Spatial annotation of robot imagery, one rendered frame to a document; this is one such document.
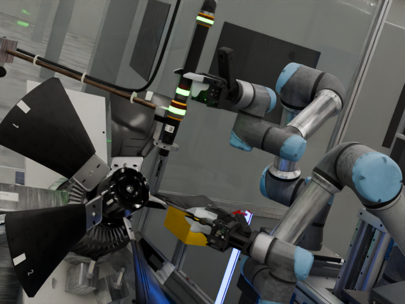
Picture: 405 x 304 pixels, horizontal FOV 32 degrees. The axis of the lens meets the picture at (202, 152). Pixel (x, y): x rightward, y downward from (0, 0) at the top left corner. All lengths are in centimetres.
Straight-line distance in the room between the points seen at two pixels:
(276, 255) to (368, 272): 66
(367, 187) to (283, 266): 29
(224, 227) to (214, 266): 125
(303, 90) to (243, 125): 36
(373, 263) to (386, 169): 66
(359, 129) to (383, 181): 390
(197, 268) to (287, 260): 127
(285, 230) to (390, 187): 31
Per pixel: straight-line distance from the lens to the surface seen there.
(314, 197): 193
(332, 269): 266
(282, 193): 255
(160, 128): 189
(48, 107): 185
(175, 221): 239
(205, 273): 308
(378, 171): 180
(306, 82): 234
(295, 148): 199
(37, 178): 205
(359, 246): 246
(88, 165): 187
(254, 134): 203
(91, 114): 222
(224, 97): 197
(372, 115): 573
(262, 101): 204
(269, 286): 185
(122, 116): 203
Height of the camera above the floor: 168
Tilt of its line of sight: 10 degrees down
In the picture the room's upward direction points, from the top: 18 degrees clockwise
